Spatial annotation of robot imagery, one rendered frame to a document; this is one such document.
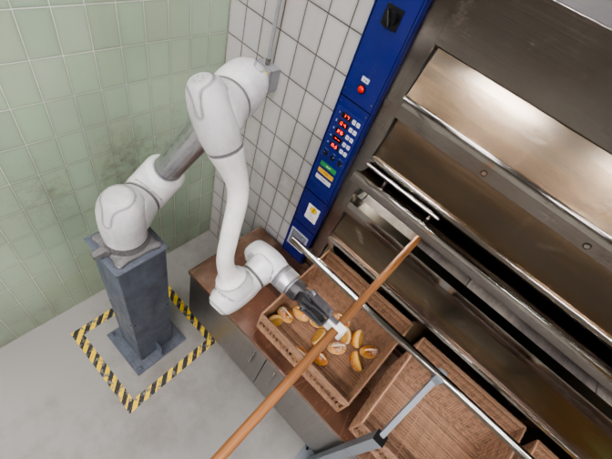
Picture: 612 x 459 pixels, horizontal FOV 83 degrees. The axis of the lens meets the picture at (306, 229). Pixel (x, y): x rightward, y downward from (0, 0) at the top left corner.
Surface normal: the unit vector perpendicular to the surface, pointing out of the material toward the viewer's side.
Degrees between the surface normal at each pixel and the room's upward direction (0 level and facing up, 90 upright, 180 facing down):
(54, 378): 0
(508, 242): 70
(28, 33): 90
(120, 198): 6
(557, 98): 90
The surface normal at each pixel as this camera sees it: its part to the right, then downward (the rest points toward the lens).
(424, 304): -0.52, 0.23
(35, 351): 0.27, -0.61
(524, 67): -0.65, 0.47
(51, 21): 0.71, 0.65
